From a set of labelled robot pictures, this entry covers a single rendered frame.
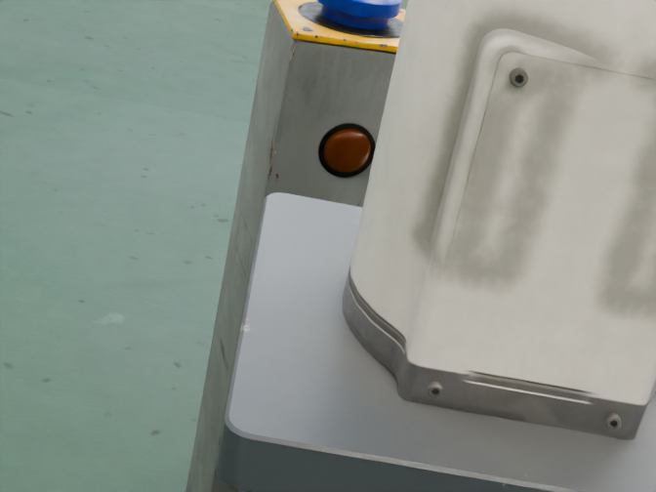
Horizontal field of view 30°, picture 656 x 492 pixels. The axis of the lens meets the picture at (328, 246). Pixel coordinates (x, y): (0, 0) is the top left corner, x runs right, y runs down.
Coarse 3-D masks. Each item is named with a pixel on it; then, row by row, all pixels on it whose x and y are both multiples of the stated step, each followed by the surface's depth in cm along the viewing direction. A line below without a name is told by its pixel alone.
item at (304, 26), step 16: (288, 0) 59; (304, 0) 59; (288, 16) 56; (304, 16) 57; (320, 16) 57; (400, 16) 60; (304, 32) 54; (320, 32) 55; (336, 32) 55; (352, 32) 56; (368, 32) 56; (384, 32) 57; (400, 32) 57; (368, 48) 55; (384, 48) 55
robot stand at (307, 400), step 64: (256, 256) 36; (320, 256) 37; (256, 320) 33; (320, 320) 34; (256, 384) 30; (320, 384) 31; (384, 384) 31; (256, 448) 28; (320, 448) 28; (384, 448) 29; (448, 448) 29; (512, 448) 30; (576, 448) 30; (640, 448) 31
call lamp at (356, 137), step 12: (336, 132) 56; (348, 132) 56; (360, 132) 57; (336, 144) 56; (348, 144) 56; (360, 144) 57; (324, 156) 57; (336, 156) 57; (348, 156) 57; (360, 156) 57; (336, 168) 57; (348, 168) 57
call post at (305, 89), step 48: (288, 48) 55; (336, 48) 55; (288, 96) 55; (336, 96) 56; (384, 96) 56; (288, 144) 56; (240, 192) 63; (288, 192) 57; (336, 192) 58; (240, 240) 62; (240, 288) 61; (192, 480) 70
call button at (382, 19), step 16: (320, 0) 57; (336, 0) 56; (352, 0) 55; (368, 0) 56; (384, 0) 56; (400, 0) 57; (336, 16) 56; (352, 16) 56; (368, 16) 56; (384, 16) 56
